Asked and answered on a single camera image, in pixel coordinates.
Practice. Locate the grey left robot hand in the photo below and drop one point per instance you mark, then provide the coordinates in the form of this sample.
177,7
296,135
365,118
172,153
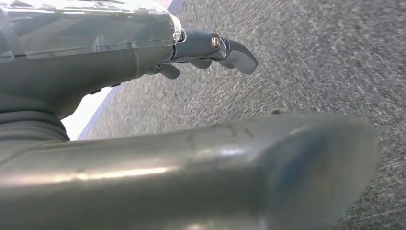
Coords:
95,47

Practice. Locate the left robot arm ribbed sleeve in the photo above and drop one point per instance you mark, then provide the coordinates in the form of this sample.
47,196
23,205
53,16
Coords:
25,127

